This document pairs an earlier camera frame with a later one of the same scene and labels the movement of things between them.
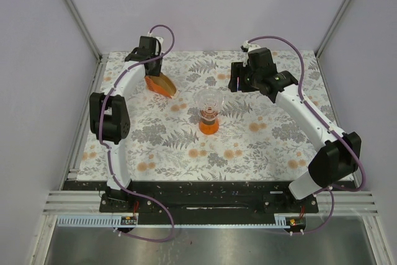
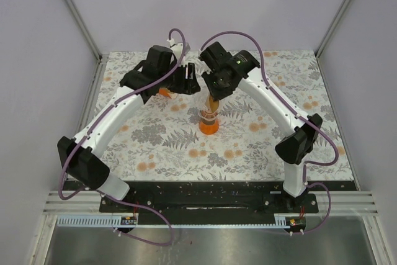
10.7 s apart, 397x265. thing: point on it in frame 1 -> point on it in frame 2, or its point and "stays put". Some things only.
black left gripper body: (157, 67) -> (177, 80)
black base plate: (205, 202) stays put
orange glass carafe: (208, 127) stays put
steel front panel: (211, 246) stays put
